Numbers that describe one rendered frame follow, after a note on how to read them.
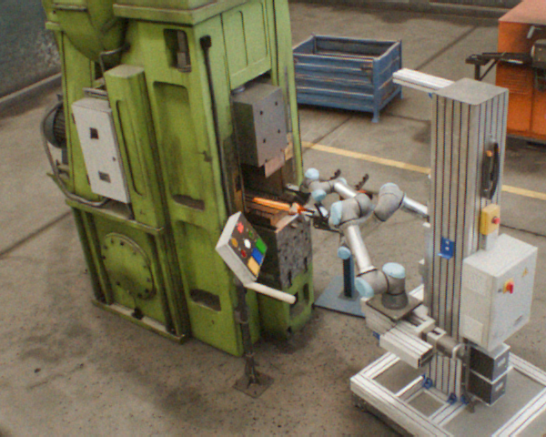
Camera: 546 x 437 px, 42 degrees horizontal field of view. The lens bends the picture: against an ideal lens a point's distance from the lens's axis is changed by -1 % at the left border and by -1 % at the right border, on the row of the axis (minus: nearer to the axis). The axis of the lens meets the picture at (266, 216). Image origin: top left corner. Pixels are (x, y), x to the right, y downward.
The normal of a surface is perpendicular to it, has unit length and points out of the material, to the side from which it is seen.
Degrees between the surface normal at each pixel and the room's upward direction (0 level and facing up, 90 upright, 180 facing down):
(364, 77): 89
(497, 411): 0
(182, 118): 89
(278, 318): 90
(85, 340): 0
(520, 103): 92
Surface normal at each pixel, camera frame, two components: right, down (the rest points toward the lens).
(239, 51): 0.81, 0.23
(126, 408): -0.10, -0.86
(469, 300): -0.77, 0.39
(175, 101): -0.58, 0.44
